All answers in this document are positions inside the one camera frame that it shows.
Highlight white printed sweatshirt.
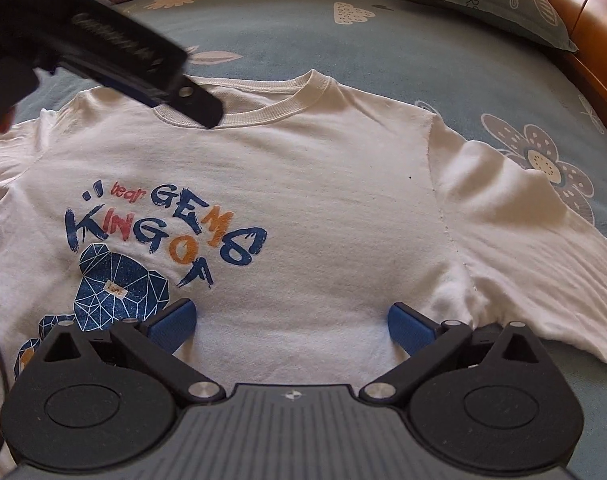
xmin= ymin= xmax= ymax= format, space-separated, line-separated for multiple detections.
xmin=0 ymin=68 xmax=607 ymax=480

